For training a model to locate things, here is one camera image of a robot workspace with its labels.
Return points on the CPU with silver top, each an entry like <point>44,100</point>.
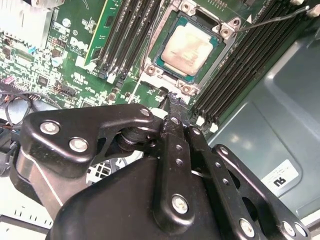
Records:
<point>187,50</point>

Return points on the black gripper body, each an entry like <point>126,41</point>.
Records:
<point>112,205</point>

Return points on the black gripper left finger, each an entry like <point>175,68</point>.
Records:
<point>62,130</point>

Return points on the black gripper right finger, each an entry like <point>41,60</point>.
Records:
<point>208,162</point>

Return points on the metal socket cover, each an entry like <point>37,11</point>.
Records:
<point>163,80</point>

